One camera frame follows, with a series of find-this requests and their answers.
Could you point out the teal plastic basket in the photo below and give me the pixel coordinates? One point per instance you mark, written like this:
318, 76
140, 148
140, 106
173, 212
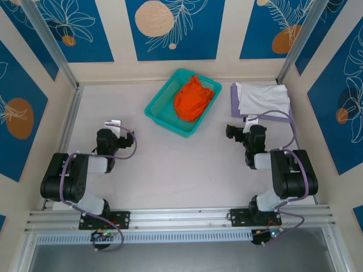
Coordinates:
158, 109

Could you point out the orange t-shirt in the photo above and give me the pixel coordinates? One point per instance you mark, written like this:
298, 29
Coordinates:
191, 100

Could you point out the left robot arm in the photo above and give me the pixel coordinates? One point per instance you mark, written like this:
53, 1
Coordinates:
76, 170

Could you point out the lilac t-shirt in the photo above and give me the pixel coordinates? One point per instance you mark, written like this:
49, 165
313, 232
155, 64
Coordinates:
234, 105

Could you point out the white t-shirt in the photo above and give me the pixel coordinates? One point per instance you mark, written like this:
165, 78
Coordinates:
263, 97

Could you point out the small controller board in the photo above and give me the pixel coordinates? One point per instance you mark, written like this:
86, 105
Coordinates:
103, 234
268, 234

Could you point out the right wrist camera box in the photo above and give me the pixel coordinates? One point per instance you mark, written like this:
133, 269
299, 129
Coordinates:
250, 119

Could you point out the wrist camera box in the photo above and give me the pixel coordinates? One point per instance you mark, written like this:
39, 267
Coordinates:
113, 123
250, 119

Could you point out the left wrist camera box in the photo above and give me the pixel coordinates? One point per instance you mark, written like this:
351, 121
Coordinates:
113, 123

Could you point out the aluminium side rail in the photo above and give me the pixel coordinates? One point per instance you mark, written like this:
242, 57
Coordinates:
66, 133

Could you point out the blue floral wall panel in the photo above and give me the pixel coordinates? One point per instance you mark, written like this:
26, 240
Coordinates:
269, 28
25, 37
337, 113
82, 31
20, 113
175, 28
320, 37

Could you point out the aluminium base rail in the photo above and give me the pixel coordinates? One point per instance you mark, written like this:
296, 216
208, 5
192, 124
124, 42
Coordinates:
181, 216

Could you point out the aluminium frame post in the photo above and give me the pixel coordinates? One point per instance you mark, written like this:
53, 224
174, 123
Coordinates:
300, 39
48, 39

